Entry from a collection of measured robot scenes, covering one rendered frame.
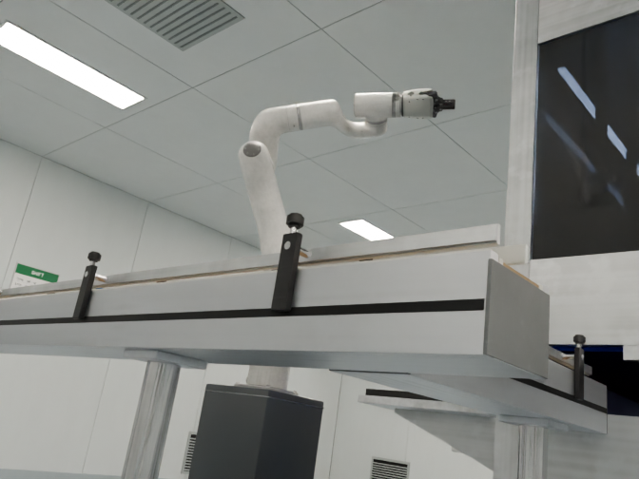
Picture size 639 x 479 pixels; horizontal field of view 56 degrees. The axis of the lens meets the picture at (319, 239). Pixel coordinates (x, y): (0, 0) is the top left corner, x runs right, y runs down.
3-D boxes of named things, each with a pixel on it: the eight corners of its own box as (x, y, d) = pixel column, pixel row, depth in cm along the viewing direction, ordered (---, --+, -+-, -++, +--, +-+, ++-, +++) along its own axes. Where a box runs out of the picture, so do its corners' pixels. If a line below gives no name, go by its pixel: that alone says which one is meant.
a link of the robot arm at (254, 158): (309, 290, 192) (306, 277, 176) (273, 299, 191) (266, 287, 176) (272, 153, 207) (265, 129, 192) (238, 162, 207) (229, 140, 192)
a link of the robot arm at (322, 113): (303, 152, 210) (390, 139, 210) (297, 112, 199) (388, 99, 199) (300, 138, 217) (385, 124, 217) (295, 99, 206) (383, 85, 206)
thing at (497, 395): (536, 427, 126) (538, 351, 131) (615, 434, 116) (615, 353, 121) (319, 370, 79) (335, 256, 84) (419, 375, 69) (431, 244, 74)
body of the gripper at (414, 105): (399, 86, 202) (434, 85, 200) (400, 108, 211) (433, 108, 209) (398, 101, 198) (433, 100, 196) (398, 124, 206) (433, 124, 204)
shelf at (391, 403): (634, 447, 176) (634, 439, 177) (533, 418, 128) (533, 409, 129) (483, 430, 208) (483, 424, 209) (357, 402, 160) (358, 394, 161)
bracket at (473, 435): (518, 480, 138) (521, 421, 142) (513, 479, 135) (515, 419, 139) (396, 459, 160) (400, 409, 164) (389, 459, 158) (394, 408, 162)
